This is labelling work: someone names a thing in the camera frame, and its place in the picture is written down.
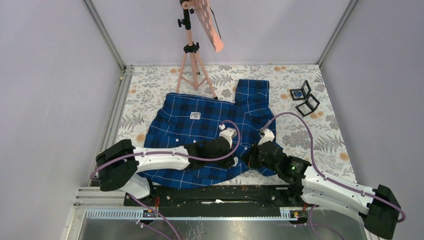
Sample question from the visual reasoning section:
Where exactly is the blue plaid shirt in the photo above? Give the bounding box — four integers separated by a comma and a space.
139, 79, 274, 189

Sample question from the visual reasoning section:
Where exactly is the black jewelry box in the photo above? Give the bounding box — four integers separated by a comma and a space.
295, 94, 320, 117

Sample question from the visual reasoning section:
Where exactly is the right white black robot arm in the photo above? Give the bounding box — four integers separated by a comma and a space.
242, 141, 400, 240

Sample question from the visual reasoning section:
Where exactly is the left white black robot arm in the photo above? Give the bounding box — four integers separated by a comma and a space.
90, 136, 241, 206

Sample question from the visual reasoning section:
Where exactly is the black box with blue brooch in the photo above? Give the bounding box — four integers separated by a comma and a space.
289, 80, 312, 101

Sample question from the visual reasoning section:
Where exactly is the floral table mat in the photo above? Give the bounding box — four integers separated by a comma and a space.
109, 64, 356, 182

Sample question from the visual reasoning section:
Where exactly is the pink tripod stand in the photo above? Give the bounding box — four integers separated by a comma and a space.
175, 0, 218, 100

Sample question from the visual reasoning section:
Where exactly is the pink perforated board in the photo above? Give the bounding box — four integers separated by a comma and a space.
194, 0, 224, 53

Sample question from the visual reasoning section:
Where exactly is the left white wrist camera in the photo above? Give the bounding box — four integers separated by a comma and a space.
218, 124, 238, 146

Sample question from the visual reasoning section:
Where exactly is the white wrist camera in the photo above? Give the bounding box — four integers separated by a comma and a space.
218, 124, 238, 146
257, 128, 275, 146

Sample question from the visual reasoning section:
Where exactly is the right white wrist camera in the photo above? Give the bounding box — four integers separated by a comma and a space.
257, 128, 275, 146

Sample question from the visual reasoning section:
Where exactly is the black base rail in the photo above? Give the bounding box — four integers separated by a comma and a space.
123, 185, 312, 219

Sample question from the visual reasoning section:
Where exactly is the grey slotted cable duct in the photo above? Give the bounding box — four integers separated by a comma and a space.
84, 207, 297, 221

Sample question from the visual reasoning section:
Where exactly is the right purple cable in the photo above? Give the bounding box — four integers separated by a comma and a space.
259, 111, 407, 240

